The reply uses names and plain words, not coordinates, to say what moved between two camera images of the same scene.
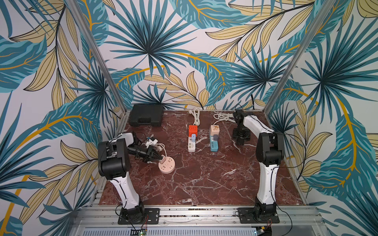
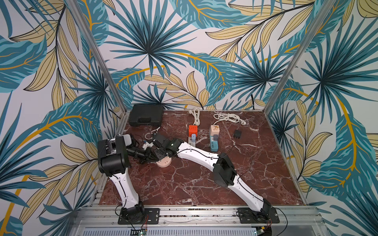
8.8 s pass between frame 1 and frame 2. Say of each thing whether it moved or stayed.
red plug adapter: stayed
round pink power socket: moved
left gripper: stayed
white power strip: stayed
